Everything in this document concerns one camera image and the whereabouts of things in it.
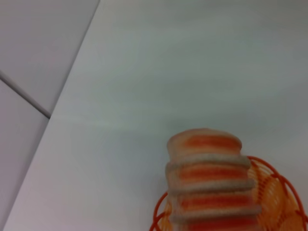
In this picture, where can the orange striped bread roll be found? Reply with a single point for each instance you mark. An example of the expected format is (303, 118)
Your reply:
(211, 173)

